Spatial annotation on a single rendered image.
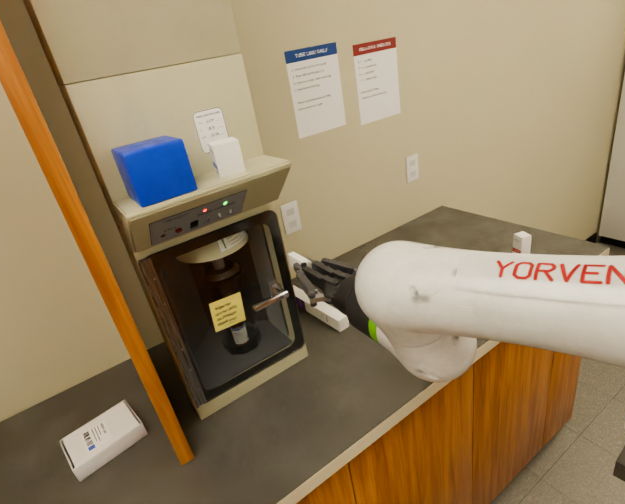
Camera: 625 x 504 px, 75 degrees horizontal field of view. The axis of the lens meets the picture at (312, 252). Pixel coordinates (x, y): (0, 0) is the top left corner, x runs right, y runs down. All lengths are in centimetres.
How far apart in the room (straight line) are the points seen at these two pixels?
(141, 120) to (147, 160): 12
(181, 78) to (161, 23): 9
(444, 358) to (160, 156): 53
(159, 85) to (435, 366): 65
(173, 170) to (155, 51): 22
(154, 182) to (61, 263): 63
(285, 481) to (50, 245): 84
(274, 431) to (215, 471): 15
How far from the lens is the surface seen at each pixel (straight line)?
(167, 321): 92
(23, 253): 129
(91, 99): 82
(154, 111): 83
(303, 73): 148
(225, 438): 105
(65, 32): 82
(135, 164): 72
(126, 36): 83
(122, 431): 114
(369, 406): 103
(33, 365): 142
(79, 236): 75
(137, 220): 73
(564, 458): 220
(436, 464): 138
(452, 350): 55
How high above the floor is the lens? 170
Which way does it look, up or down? 26 degrees down
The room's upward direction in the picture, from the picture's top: 11 degrees counter-clockwise
